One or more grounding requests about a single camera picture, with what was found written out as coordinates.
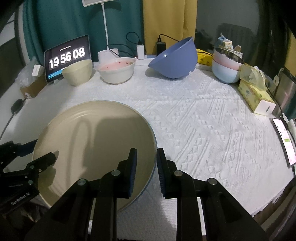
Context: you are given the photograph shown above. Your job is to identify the yellow tissue pack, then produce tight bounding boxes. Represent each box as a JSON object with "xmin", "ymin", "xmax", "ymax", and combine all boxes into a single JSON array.
[{"xmin": 238, "ymin": 64, "xmax": 276, "ymax": 116}]

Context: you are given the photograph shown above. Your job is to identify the large blue bowl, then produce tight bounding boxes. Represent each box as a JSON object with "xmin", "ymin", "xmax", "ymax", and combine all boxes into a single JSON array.
[{"xmin": 148, "ymin": 37, "xmax": 198, "ymax": 79}]

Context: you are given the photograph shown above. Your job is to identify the white desk lamp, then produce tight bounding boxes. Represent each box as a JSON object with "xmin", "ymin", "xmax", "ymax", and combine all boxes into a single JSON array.
[{"xmin": 82, "ymin": 0, "xmax": 121, "ymax": 64}]

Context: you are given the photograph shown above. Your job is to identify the teal curtain left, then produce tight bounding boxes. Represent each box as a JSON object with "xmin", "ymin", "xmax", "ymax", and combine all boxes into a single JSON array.
[{"xmin": 23, "ymin": 1, "xmax": 144, "ymax": 64}]

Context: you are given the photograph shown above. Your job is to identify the clear plastic bag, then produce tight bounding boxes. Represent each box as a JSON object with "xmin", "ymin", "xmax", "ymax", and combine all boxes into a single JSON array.
[{"xmin": 15, "ymin": 56, "xmax": 39, "ymax": 88}]

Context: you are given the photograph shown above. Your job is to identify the beige plate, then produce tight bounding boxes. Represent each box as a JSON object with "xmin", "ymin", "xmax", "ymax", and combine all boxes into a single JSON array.
[{"xmin": 33, "ymin": 101, "xmax": 157, "ymax": 211}]

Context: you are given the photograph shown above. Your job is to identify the pink white ceramic bowl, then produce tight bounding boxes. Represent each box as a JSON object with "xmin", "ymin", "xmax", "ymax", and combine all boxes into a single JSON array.
[{"xmin": 96, "ymin": 57, "xmax": 136, "ymax": 84}]

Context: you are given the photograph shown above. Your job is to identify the white power strip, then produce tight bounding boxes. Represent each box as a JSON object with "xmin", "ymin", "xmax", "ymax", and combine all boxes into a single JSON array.
[{"xmin": 135, "ymin": 55, "xmax": 156, "ymax": 66}]

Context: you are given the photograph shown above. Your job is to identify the smartphone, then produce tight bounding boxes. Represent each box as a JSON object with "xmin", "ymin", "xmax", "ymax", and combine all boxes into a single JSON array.
[{"xmin": 272, "ymin": 118, "xmax": 295, "ymax": 167}]

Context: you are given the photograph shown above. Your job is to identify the steel thermos mug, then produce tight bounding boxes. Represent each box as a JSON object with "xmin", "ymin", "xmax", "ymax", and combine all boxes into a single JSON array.
[{"xmin": 273, "ymin": 67, "xmax": 296, "ymax": 120}]

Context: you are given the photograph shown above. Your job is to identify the tablet showing clock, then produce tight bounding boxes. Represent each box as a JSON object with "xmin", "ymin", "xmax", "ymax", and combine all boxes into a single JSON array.
[{"xmin": 44, "ymin": 35, "xmax": 91, "ymax": 83}]

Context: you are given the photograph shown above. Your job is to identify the yellow snack bag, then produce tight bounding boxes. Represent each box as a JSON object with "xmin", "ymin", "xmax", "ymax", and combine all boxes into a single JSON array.
[{"xmin": 196, "ymin": 49, "xmax": 213, "ymax": 66}]

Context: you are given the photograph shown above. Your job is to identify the container with snacks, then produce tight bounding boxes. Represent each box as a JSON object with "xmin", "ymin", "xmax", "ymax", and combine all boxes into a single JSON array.
[{"xmin": 215, "ymin": 33, "xmax": 243, "ymax": 58}]

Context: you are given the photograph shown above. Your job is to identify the black charger adapter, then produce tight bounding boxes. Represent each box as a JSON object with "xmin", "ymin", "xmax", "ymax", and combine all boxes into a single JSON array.
[{"xmin": 156, "ymin": 41, "xmax": 166, "ymax": 56}]

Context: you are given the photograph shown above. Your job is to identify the white charger plug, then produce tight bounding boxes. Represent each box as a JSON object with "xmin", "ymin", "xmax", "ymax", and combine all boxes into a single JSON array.
[{"xmin": 137, "ymin": 44, "xmax": 145, "ymax": 60}]

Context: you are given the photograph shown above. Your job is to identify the beige bowl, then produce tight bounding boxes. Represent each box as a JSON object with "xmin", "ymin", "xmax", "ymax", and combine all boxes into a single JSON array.
[{"xmin": 62, "ymin": 59, "xmax": 93, "ymax": 86}]

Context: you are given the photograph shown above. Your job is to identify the black round pouch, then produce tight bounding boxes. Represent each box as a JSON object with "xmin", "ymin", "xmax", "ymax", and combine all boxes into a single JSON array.
[{"xmin": 11, "ymin": 99, "xmax": 25, "ymax": 115}]

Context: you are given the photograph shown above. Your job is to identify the stacked pink blue bowls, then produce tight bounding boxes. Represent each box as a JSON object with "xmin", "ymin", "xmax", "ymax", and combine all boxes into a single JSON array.
[{"xmin": 212, "ymin": 48, "xmax": 245, "ymax": 84}]

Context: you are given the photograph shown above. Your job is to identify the small white box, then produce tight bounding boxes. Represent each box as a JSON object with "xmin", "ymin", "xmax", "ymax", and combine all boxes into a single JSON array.
[{"xmin": 32, "ymin": 64, "xmax": 45, "ymax": 77}]

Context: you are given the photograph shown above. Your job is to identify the cardboard box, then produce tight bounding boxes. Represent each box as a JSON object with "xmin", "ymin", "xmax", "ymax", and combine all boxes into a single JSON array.
[{"xmin": 20, "ymin": 75, "xmax": 47, "ymax": 99}]

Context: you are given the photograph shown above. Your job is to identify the yellow curtain left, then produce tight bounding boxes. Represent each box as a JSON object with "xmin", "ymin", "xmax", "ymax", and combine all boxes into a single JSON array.
[{"xmin": 142, "ymin": 0, "xmax": 198, "ymax": 54}]

